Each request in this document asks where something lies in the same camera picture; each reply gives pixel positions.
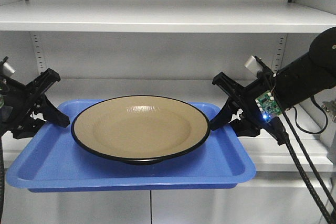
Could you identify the green circuit board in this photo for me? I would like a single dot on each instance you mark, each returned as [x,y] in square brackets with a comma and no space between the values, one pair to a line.
[268,106]

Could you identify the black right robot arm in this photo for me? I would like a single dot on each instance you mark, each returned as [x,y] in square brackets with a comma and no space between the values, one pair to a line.
[303,78]

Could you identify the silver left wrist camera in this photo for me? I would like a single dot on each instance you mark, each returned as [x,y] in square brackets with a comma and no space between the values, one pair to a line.
[6,68]

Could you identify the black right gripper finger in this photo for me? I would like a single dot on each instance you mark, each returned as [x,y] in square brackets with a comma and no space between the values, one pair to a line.
[232,88]
[225,115]

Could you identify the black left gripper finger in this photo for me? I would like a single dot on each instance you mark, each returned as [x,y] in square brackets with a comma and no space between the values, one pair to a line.
[43,82]
[52,114]

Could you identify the upper white cabinet shelf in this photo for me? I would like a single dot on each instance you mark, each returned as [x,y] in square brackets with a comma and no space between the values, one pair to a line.
[228,18]

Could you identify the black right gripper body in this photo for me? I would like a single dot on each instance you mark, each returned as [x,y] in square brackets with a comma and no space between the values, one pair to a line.
[254,120]

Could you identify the blue plastic tray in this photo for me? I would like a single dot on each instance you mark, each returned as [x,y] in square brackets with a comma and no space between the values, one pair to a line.
[53,162]

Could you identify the beige plate black rim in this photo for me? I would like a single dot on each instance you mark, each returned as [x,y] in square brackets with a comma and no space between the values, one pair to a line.
[140,129]

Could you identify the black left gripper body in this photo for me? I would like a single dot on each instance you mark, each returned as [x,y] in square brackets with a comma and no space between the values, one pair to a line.
[18,102]

